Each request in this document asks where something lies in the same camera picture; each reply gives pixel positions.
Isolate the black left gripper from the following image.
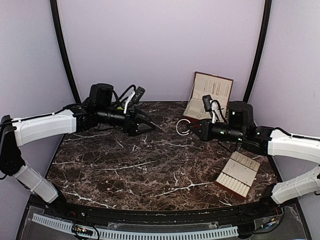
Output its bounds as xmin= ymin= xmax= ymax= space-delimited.
xmin=97 ymin=105 xmax=156 ymax=137

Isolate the white bangle bracelet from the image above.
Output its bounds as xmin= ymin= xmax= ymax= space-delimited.
xmin=175 ymin=118 xmax=191 ymax=136

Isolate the beige jewelry tray insert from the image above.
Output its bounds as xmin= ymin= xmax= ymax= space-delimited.
xmin=214 ymin=151 xmax=261 ymax=200

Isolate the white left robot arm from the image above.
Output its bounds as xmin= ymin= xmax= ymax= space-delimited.
xmin=0 ymin=83 xmax=156 ymax=218

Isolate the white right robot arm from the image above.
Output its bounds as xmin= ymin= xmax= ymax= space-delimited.
xmin=186 ymin=101 xmax=320 ymax=217

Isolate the red wooden jewelry box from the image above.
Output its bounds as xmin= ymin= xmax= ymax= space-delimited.
xmin=183 ymin=71 xmax=234 ymax=122

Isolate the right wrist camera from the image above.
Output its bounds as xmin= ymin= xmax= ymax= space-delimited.
xmin=202 ymin=94 xmax=227 ymax=124

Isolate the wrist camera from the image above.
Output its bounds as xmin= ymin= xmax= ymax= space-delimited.
xmin=123 ymin=86 xmax=146 ymax=114
xmin=202 ymin=94 xmax=227 ymax=124

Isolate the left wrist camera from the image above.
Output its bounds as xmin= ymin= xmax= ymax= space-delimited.
xmin=123 ymin=86 xmax=146 ymax=114

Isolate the black front table rail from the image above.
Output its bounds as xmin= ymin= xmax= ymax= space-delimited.
xmin=47 ymin=201 xmax=284 ymax=226

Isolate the white slotted cable duct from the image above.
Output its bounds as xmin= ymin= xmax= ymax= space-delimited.
xmin=31 ymin=213 xmax=239 ymax=240

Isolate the black left frame post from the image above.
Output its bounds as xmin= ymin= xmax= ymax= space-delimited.
xmin=49 ymin=0 xmax=81 ymax=104

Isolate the black frame post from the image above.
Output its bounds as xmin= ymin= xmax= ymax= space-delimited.
xmin=49 ymin=0 xmax=81 ymax=104
xmin=242 ymin=0 xmax=272 ymax=103

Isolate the black right frame post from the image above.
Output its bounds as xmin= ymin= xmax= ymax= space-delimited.
xmin=242 ymin=0 xmax=272 ymax=103

